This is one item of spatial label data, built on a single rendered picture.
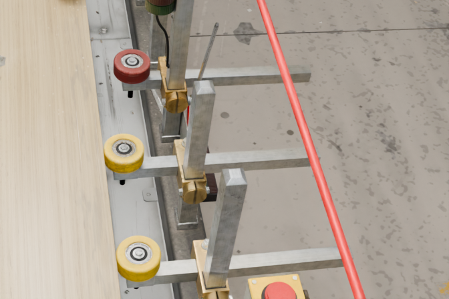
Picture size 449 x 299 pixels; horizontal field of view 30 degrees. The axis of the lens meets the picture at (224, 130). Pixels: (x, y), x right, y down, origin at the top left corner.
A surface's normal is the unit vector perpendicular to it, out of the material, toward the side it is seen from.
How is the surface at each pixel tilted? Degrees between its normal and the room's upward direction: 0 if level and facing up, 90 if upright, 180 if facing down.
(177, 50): 90
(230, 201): 90
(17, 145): 0
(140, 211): 0
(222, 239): 90
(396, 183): 0
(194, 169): 90
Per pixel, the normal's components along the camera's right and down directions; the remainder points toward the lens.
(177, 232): 0.12, -0.68
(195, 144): 0.18, 0.73
